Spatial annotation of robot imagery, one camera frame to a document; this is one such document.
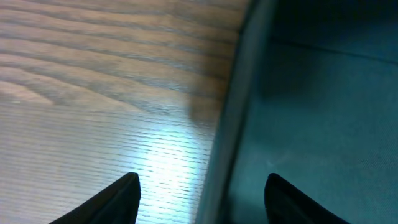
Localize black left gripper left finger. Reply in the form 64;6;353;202
50;172;141;224

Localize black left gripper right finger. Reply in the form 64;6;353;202
264;173;348;224

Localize dark green box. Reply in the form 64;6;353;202
195;0;397;223

